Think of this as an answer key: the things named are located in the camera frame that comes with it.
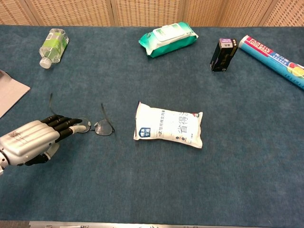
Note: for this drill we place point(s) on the woven wicker folding screen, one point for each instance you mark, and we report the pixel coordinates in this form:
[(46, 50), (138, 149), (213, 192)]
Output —
[(71, 12)]

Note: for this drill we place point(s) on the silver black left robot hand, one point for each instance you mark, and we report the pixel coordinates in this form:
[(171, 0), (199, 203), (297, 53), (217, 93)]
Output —
[(28, 140)]

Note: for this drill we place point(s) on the thin black metal eyeglasses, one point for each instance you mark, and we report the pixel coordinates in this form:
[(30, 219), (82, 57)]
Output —
[(103, 129)]

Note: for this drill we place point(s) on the small black carton box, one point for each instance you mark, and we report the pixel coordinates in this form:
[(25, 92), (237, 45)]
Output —
[(222, 57)]

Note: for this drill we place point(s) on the white soft packet blue logo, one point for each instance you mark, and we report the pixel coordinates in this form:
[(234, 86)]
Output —
[(166, 126)]

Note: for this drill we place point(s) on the clear bottle with green label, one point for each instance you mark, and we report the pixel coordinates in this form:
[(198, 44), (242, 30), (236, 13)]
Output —
[(53, 45)]

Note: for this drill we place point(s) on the blue felt table cloth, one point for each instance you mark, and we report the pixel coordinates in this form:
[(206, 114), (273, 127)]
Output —
[(152, 178)]

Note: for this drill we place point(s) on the green wet wipes pack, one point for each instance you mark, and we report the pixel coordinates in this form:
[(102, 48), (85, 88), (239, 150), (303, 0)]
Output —
[(171, 44)]

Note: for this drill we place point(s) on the blue plastic food wrap box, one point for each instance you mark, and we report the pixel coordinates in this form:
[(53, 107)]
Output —
[(266, 54)]

